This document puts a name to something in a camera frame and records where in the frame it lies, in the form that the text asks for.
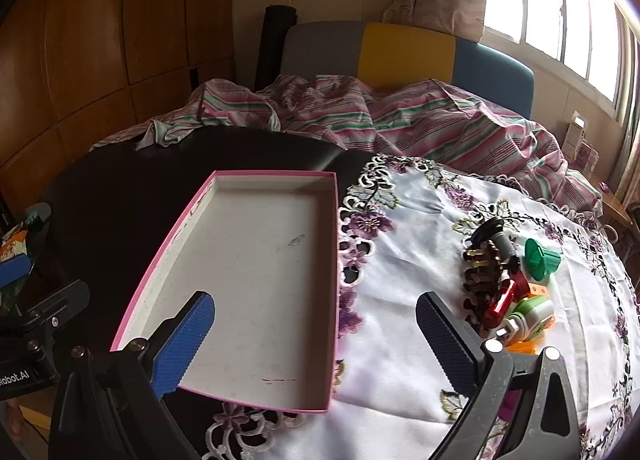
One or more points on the green white plug-in device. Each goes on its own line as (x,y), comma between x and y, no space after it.
(530,315)

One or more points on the striped pink green blanket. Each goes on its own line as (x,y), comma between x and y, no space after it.
(400,125)

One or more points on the small purple carton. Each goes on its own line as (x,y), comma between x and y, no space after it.
(586,157)

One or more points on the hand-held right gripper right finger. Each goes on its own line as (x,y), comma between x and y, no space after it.
(445,345)

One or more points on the small white carton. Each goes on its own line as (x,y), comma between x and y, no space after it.
(575,135)

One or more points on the barred window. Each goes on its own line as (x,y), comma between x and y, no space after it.
(550,5)

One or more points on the pink cardboard box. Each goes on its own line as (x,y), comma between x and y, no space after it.
(260,265)

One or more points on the wooden wardrobe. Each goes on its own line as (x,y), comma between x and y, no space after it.
(100,40)

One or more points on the green ridged plastic cap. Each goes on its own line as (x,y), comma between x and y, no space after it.
(540,260)

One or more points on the wooden nightstand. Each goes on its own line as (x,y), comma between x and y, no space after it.
(617,212)

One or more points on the magenta perforated suction cup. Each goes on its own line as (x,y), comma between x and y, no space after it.
(510,402)

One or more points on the grey yellow blue headboard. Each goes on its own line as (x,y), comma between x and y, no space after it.
(405,52)

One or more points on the yellow orange plastic holder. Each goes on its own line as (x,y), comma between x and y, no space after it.
(522,348)

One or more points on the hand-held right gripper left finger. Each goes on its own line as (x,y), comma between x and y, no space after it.
(182,345)

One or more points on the orange printed packet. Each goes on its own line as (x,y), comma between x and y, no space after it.
(11,242)

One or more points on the red metallic cylinder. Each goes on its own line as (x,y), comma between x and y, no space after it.
(502,305)

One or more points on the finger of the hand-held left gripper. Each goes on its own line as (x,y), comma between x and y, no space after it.
(14,271)

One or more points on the white embroidered floral tablecloth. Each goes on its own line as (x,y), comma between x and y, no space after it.
(400,290)

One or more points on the black rolled mat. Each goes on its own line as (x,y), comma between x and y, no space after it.
(275,45)

